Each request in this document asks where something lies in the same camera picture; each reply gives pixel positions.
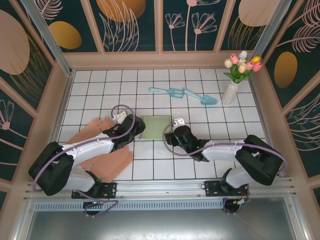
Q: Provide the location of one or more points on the green paper box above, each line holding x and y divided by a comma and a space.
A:
156, 127

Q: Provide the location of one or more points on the orange cardboard box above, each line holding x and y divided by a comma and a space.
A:
112, 162

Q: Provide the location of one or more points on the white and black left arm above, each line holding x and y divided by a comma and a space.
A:
87, 150

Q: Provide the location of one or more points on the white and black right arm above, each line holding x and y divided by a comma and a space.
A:
220, 152

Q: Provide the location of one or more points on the light blue garden trowel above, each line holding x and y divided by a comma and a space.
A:
208, 100

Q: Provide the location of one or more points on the light blue garden fork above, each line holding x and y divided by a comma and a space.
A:
175, 93

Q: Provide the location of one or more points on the white ribbed vase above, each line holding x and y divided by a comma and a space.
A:
230, 93

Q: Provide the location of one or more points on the grey metal sheet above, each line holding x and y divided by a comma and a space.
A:
160, 225

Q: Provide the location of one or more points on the tulip bouquet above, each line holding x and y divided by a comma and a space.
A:
241, 66

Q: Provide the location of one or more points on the long aluminium mounting rail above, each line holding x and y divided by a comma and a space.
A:
160, 187

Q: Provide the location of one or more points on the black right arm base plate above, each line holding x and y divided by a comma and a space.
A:
212, 188

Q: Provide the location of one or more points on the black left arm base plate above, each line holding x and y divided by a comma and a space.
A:
110, 190

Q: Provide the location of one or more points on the aluminium side rail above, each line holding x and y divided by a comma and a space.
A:
266, 125
64, 102

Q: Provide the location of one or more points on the aluminium corner post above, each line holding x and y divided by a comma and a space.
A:
50, 40
271, 27

